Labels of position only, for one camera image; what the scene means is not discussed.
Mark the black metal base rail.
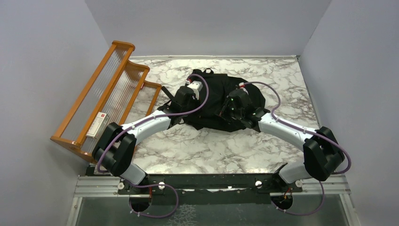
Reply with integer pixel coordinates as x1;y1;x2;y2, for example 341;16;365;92
118;173;302;205

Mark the orange wooden rack shelf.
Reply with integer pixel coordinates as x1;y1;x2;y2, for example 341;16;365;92
50;40;161;163

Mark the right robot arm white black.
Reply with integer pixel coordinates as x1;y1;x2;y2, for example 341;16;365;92
220;89;345;192

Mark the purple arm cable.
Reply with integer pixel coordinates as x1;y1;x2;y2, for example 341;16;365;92
239;81;352;217
96;73;210;219

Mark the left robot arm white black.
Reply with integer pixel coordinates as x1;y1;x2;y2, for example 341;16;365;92
92;84;201;194

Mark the black student backpack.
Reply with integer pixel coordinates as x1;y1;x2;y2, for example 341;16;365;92
181;69;259;132

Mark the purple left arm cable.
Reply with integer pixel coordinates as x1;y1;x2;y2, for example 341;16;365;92
96;73;210;219

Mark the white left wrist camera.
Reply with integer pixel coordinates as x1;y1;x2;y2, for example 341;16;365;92
187;81;203;100

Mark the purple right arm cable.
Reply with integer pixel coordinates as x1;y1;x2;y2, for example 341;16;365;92
239;81;352;217

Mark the white red small box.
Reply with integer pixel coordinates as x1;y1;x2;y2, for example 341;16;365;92
86;112;109;139

